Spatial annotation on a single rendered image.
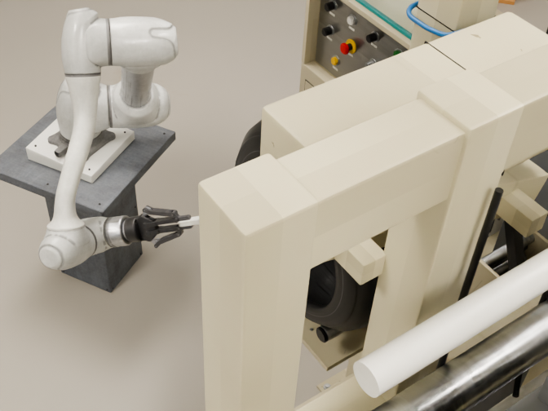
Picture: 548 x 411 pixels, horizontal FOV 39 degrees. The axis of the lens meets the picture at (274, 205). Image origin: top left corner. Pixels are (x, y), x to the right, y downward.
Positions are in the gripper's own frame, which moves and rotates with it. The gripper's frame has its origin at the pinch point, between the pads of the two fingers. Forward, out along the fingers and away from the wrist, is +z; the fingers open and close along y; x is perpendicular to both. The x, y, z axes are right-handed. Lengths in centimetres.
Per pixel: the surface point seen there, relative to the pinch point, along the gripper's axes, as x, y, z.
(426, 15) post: 3, -43, 75
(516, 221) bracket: 42, -6, 89
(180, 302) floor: -74, 62, -54
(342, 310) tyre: 30, 16, 47
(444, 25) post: 6, -41, 79
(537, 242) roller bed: 2, 18, 92
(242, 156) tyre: 10.6, -19.3, 24.5
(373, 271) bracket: 79, -17, 69
